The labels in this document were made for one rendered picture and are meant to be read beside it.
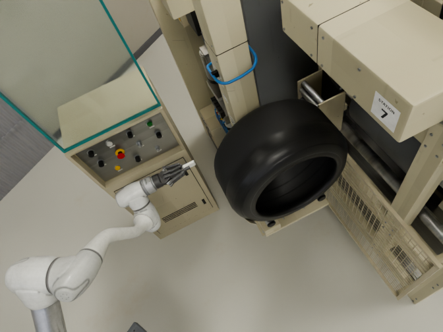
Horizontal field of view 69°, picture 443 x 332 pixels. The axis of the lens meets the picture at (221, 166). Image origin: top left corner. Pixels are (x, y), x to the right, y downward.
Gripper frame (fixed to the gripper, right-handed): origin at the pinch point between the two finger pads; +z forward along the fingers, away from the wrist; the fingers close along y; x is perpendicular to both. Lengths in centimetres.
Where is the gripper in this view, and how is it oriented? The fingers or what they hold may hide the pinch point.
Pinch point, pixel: (188, 165)
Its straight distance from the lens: 168.7
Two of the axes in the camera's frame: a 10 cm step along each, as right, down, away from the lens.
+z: 8.9, -4.5, 0.4
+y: -3.9, -7.3, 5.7
